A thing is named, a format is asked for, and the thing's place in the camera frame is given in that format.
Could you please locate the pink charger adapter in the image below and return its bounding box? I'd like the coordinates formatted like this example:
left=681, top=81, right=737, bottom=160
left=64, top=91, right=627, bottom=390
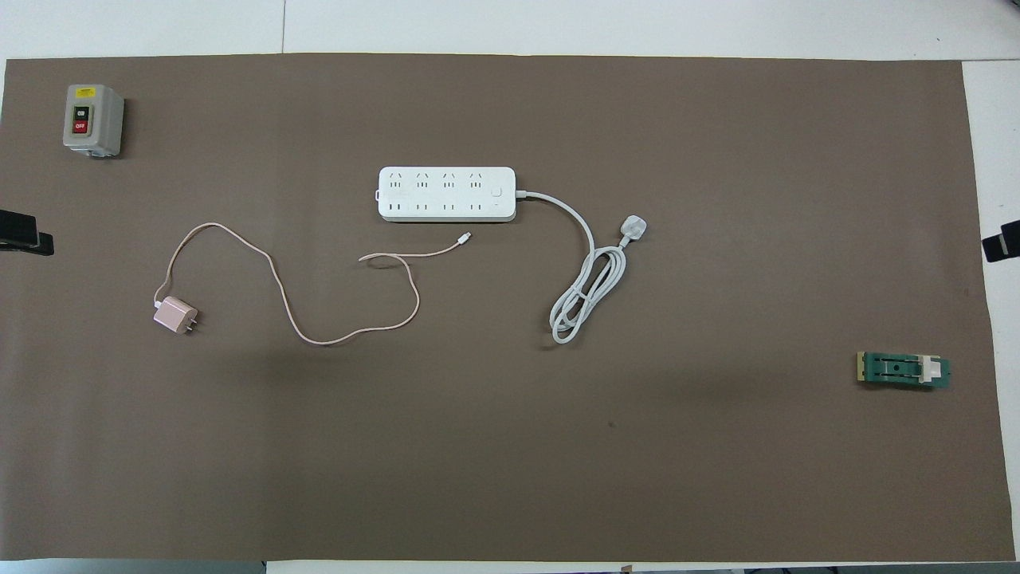
left=152, top=296, right=200, bottom=336

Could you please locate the white power strip with cord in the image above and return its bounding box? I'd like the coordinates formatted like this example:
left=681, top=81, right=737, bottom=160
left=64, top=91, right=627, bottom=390
left=377, top=165, right=648, bottom=346

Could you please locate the brown table mat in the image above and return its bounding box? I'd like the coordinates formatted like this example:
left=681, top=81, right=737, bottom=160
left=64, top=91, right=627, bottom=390
left=0, top=53, right=1018, bottom=564

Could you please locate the grey on-off switch box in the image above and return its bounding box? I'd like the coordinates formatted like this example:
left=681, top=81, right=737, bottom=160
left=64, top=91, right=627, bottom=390
left=63, top=84, right=126, bottom=159

